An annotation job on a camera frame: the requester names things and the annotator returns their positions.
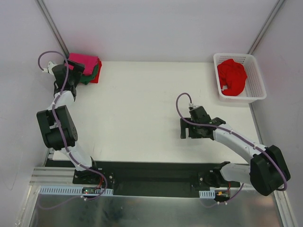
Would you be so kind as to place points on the right aluminium corner post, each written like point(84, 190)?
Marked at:
point(265, 27)

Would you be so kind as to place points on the right white cable duct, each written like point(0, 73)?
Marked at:
point(212, 193)

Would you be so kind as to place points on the pink t shirt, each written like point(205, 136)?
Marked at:
point(88, 61)

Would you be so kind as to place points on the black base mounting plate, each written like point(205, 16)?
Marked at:
point(145, 179)

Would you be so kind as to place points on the white cable duct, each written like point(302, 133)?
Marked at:
point(212, 193)
point(74, 190)

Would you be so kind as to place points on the aluminium corner post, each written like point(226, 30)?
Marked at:
point(48, 18)
point(265, 27)

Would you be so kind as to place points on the white plastic laundry basket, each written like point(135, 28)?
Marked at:
point(254, 88)

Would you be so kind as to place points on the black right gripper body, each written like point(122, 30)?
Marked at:
point(183, 128)

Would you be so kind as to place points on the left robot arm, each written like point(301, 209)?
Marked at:
point(56, 125)

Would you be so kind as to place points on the red t shirt in basket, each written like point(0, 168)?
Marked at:
point(232, 77)

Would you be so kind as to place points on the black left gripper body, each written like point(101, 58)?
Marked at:
point(77, 66)

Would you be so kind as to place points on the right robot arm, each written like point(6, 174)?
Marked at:
point(265, 168)

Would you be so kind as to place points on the folded red t shirt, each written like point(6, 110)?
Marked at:
point(97, 75)

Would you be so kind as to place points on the folded green t shirt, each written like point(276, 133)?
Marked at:
point(86, 79)

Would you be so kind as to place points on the left white cable duct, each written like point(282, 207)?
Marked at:
point(74, 190)

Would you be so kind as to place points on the left aluminium corner post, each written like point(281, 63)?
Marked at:
point(48, 18)

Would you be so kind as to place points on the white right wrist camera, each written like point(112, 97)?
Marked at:
point(192, 106)

